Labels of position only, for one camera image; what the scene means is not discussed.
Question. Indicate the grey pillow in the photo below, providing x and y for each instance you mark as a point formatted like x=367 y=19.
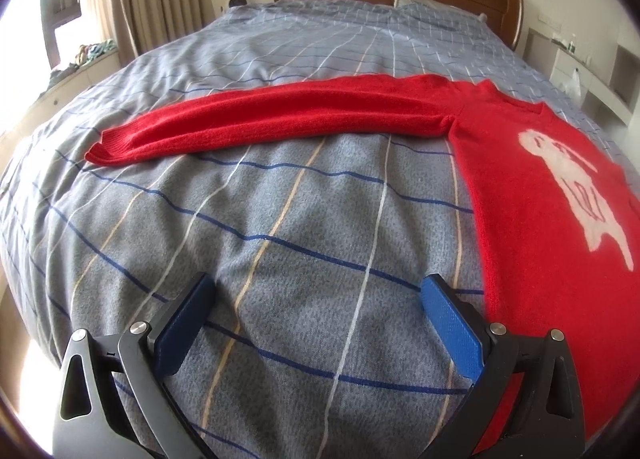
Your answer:
x=439 y=6

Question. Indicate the red knit sweater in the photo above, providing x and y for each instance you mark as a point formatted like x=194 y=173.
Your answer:
x=557 y=223

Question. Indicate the grey plaid duvet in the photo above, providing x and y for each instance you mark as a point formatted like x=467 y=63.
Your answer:
x=318 y=346

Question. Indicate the white window bench cabinet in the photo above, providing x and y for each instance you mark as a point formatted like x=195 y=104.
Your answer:
x=57 y=97

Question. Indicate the white plastic bag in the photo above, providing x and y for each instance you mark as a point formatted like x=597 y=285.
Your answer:
x=572 y=87

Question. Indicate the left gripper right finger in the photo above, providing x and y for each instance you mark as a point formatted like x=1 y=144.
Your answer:
x=546 y=419

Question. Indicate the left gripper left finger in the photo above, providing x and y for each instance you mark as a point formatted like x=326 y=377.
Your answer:
x=91 y=422

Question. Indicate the white built-in desk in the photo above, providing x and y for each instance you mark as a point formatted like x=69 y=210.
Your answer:
x=608 y=103

